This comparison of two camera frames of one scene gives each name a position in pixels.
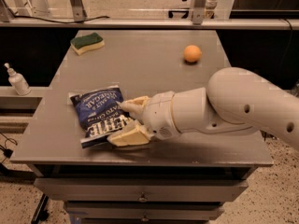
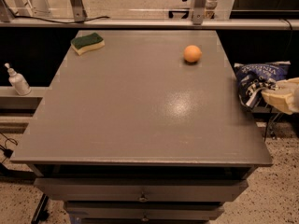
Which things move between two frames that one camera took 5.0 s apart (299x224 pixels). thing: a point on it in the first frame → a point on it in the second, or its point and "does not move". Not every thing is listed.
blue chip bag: (99, 113) → (254, 77)
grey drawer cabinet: (182, 178) does not move
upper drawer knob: (143, 198) does not move
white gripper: (159, 114) → (280, 99)
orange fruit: (192, 53) does not move
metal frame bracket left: (77, 4) does not move
